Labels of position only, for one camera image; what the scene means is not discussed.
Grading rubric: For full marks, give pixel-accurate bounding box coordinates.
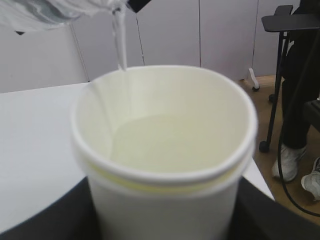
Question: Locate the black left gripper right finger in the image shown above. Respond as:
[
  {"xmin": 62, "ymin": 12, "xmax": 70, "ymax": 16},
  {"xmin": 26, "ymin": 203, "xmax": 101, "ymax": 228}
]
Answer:
[{"xmin": 228, "ymin": 177, "xmax": 320, "ymax": 240}]

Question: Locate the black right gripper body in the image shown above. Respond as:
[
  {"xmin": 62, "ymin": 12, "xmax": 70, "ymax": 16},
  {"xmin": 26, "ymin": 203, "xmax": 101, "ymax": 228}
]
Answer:
[{"xmin": 127, "ymin": 0, "xmax": 151, "ymax": 13}]

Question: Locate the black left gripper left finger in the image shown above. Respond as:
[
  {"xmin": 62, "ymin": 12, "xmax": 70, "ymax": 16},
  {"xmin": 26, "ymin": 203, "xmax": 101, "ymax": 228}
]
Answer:
[{"xmin": 0, "ymin": 177, "xmax": 102, "ymax": 240}]

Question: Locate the clear water bottle green label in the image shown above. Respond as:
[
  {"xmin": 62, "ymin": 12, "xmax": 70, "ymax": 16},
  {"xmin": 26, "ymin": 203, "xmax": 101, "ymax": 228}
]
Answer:
[{"xmin": 0, "ymin": 0, "xmax": 127, "ymax": 33}]

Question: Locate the white paper cup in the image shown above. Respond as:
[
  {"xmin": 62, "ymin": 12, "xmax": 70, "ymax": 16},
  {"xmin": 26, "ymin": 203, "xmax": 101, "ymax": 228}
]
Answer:
[{"xmin": 70, "ymin": 65, "xmax": 258, "ymax": 240}]

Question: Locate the grey white right sneaker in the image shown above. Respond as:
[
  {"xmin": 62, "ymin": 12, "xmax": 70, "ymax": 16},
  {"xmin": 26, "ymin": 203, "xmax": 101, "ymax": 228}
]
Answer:
[{"xmin": 301, "ymin": 157, "xmax": 320, "ymax": 201}]

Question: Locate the white left sneaker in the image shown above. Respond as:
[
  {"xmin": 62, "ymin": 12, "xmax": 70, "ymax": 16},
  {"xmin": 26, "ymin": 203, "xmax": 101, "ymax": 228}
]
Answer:
[{"xmin": 280, "ymin": 144, "xmax": 306, "ymax": 183}]

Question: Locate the white partition foot caster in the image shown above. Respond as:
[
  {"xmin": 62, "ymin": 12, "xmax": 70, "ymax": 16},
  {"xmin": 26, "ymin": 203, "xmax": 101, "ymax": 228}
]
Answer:
[{"xmin": 247, "ymin": 68, "xmax": 260, "ymax": 92}]

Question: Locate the person in black clothes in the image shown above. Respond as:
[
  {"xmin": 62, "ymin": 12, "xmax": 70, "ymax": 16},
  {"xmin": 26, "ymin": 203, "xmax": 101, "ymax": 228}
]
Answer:
[{"xmin": 282, "ymin": 30, "xmax": 320, "ymax": 150}]

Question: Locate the black hanging cable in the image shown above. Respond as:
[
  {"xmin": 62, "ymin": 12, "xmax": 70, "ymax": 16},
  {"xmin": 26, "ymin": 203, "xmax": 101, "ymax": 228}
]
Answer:
[{"xmin": 277, "ymin": 32, "xmax": 320, "ymax": 218}]

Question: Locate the black chair frame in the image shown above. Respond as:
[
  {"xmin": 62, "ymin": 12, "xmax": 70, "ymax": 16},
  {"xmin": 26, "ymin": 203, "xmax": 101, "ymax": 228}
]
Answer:
[{"xmin": 259, "ymin": 5, "xmax": 320, "ymax": 153}]

